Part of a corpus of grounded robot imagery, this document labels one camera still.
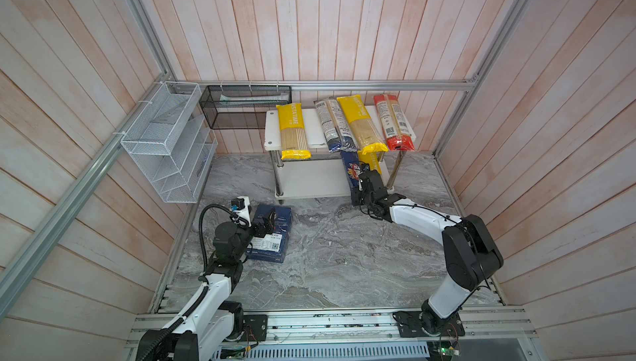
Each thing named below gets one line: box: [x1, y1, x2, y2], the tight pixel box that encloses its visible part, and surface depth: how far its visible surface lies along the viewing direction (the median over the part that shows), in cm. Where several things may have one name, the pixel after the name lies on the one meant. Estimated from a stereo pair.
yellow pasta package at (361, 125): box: [336, 94, 389, 155], surface depth 79 cm
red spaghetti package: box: [373, 94, 416, 151], surface depth 80 cm
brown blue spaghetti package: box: [313, 98, 358, 154], surface depth 80 cm
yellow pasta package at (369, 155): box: [357, 144, 389, 175], surface depth 75 cm
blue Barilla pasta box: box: [247, 204, 294, 264], surface depth 85 cm
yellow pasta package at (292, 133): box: [275, 102, 312, 160], surface depth 78 cm
